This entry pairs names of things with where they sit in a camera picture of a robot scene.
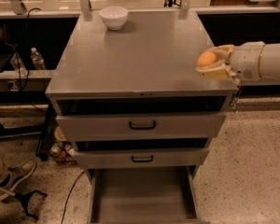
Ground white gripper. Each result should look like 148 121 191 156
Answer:
196 42 265 85

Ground orange fruit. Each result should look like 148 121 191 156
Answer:
197 50 217 67

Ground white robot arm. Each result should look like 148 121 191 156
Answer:
196 41 280 86

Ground grey top drawer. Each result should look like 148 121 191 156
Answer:
57 112 225 141

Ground grey drawer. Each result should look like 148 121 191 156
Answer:
87 167 209 224
57 112 225 141
74 148 209 169

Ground grey metal drawer cabinet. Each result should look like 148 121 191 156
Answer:
45 9 239 179

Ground grey middle drawer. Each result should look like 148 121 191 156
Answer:
74 148 209 169

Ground grey bottom drawer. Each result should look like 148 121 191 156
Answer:
87 167 209 224

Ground white ceramic bowl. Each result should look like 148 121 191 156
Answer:
99 7 129 30

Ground basket of small items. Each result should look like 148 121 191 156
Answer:
49 127 77 164

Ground clear plastic water bottle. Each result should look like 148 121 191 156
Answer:
31 48 47 70

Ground black side table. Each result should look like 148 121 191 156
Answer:
0 35 54 161

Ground grey sneaker shoe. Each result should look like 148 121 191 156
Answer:
0 160 36 191

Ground black stand base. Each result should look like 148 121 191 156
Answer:
0 187 48 220

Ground black floor cable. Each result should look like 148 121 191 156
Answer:
60 170 86 224

